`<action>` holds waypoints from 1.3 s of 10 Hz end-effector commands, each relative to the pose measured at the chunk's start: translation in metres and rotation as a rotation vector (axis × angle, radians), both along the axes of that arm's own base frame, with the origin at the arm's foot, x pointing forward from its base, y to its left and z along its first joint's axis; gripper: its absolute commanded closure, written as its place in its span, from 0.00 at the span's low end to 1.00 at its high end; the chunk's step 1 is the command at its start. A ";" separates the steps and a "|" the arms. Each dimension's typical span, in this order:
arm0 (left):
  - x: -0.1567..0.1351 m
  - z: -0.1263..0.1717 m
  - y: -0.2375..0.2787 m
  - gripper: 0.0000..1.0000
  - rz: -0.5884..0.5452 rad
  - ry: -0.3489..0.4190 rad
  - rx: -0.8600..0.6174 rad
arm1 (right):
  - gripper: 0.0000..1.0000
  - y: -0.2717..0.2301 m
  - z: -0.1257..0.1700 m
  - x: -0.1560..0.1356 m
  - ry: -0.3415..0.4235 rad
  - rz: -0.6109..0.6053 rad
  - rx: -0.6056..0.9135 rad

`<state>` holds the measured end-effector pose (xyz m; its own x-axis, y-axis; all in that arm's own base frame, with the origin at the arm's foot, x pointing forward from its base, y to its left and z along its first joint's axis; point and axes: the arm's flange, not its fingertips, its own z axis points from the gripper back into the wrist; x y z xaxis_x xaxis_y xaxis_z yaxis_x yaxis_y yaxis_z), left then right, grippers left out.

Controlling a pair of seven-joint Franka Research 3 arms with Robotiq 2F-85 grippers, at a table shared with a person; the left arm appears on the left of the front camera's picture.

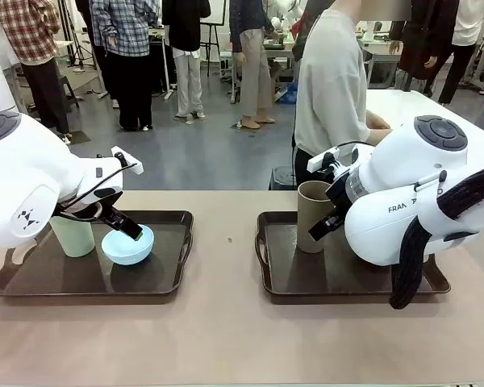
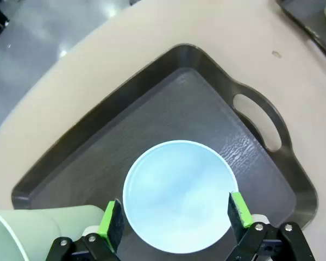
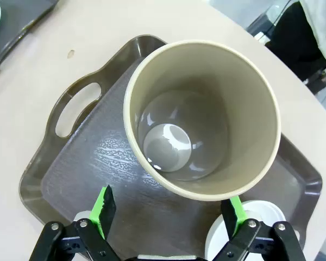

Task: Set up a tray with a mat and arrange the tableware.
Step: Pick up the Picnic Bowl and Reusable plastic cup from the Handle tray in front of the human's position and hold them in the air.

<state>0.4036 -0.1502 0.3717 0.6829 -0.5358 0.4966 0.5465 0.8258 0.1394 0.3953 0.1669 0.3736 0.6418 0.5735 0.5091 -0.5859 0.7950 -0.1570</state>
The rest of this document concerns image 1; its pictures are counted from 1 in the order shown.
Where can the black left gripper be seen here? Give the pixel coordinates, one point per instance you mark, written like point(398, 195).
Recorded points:
point(111, 215)

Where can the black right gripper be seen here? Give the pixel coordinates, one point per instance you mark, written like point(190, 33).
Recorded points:
point(339, 197)

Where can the tall brown cup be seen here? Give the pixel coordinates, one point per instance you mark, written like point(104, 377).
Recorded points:
point(308, 221)

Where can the light blue bowl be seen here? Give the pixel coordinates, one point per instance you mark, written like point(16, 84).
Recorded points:
point(125, 252)

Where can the tall light green cup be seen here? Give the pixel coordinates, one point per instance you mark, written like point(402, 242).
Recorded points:
point(74, 240)

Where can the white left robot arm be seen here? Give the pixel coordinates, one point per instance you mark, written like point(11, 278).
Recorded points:
point(24, 173)

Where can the person's right forearm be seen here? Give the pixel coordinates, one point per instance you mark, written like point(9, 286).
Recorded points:
point(377, 123)

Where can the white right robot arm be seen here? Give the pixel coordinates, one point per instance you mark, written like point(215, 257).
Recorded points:
point(407, 161)

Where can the dark brown serving tray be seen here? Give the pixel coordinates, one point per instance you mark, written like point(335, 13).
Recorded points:
point(326, 274)
point(64, 274)

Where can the black floor plate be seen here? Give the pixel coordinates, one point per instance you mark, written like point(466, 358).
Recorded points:
point(78, 137)

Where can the blue bag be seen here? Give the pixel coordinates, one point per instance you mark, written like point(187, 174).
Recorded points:
point(287, 92)

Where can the white side table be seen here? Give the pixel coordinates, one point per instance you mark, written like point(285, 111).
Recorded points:
point(403, 105)

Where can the person in cream t-shirt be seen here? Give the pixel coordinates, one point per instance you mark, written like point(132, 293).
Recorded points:
point(330, 80)

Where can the black step stool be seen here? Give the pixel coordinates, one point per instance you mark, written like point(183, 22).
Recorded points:
point(70, 90)

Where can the bystander in beige trousers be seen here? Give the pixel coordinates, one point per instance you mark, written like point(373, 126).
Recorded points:
point(252, 60)

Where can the grey white desk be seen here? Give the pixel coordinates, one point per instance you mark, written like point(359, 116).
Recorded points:
point(381, 52)

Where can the bystander in blue plaid shirt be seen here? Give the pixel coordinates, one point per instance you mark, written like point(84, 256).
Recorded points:
point(125, 32)

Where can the bystander in dark maroon clothes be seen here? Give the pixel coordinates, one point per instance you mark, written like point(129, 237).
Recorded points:
point(423, 40)

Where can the bystander in black top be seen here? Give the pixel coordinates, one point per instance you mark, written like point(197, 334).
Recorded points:
point(185, 24)

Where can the bystander in red plaid shirt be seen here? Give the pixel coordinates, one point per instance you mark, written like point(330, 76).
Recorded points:
point(28, 32)

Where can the whiteboard on easel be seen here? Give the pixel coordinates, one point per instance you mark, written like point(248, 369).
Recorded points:
point(217, 12)

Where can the bystander in white shirt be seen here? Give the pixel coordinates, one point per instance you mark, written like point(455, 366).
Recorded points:
point(472, 24)

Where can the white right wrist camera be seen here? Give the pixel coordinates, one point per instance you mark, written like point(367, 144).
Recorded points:
point(320, 160)

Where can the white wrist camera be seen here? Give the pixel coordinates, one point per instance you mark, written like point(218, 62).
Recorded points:
point(127, 160)
point(320, 160)

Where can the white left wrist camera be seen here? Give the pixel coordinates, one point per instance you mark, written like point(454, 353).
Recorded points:
point(127, 160)

